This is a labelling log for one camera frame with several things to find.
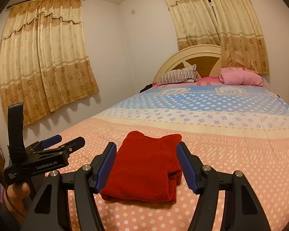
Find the red knitted sweater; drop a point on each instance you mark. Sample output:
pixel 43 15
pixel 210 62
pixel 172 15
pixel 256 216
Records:
pixel 139 168

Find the pink pillow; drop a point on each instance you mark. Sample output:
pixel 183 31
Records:
pixel 240 78

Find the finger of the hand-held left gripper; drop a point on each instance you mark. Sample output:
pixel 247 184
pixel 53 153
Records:
pixel 51 141
pixel 73 145

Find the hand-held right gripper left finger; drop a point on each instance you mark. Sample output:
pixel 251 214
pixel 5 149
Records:
pixel 106 168

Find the polka dot bedsheet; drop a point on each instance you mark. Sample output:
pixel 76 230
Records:
pixel 207 125

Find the wide cream floral curtain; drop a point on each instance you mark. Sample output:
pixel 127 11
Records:
pixel 48 60

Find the dark cloth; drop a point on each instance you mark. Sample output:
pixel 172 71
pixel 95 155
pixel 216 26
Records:
pixel 147 88

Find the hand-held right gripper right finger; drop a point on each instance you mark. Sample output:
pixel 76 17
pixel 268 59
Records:
pixel 186 168

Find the striped pillow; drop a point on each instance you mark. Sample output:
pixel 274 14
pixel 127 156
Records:
pixel 178 77

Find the person's left hand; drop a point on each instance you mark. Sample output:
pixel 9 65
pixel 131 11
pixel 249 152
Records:
pixel 18 193

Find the pink floral sheet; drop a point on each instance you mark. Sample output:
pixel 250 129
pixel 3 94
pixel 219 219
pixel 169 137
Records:
pixel 207 80

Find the cream floral curtain panel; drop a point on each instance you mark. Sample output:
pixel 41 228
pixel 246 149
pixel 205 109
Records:
pixel 240 33
pixel 192 16

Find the dark curtain rod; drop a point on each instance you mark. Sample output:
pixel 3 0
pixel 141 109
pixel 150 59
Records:
pixel 38 0

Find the cream wooden headboard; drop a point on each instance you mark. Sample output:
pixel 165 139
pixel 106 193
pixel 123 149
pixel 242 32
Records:
pixel 183 55

